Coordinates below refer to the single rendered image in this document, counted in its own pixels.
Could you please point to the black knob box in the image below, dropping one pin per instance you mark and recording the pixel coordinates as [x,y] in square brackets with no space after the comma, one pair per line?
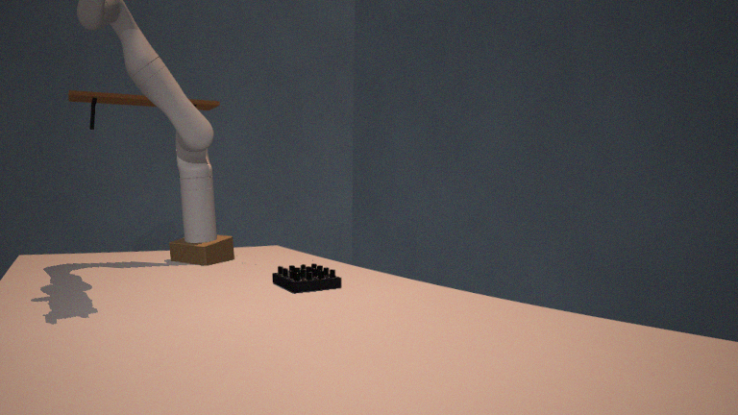
[296,280]

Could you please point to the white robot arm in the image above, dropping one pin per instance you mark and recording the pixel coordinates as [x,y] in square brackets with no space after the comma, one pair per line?
[194,133]

